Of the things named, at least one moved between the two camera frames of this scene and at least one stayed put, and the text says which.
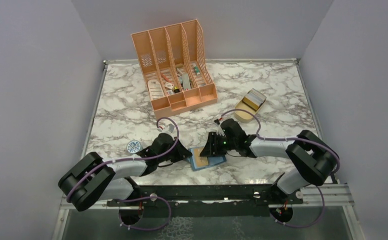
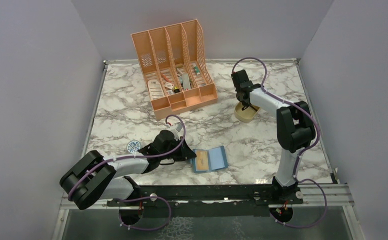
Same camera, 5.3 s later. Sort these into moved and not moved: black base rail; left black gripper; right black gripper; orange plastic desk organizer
Moved: right black gripper
Not moved: left black gripper; black base rail; orange plastic desk organizer
